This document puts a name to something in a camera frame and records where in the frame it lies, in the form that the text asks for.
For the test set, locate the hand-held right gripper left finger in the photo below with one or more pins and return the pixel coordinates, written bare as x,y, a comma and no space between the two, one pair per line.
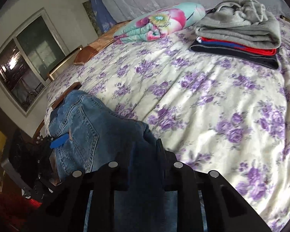
106,181

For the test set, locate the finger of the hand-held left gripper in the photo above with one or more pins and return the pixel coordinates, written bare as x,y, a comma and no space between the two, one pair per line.
61,142

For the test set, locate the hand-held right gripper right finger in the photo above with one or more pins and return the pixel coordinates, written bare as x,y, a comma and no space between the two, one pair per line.
164,166

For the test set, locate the blue denim pants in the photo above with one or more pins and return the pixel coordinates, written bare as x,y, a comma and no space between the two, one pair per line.
87,130

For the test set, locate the red cloth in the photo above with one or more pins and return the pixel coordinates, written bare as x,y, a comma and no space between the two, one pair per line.
7,212

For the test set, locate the purple floral bed sheet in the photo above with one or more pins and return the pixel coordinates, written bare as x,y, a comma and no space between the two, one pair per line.
207,101

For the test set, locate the dark sliding window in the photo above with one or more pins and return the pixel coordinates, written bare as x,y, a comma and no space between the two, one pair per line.
26,60

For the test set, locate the orange brown pillow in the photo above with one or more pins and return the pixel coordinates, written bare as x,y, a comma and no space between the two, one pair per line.
96,48

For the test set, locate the green patterned panel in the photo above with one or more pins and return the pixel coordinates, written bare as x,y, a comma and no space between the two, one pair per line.
91,19

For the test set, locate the folded dark garment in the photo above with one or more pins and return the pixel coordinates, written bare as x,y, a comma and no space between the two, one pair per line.
232,54

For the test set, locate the blue patterned blanket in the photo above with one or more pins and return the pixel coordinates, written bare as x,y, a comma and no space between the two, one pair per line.
99,12

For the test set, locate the folded floral quilt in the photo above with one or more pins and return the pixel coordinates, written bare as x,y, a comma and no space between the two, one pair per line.
159,21

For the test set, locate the folded red garment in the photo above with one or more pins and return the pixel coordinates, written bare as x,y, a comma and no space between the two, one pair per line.
251,47

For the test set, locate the folded grey garment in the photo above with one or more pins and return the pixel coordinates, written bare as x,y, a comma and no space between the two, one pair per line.
239,21

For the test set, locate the golden bed frame rail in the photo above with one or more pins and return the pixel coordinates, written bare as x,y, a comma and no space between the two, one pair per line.
62,64

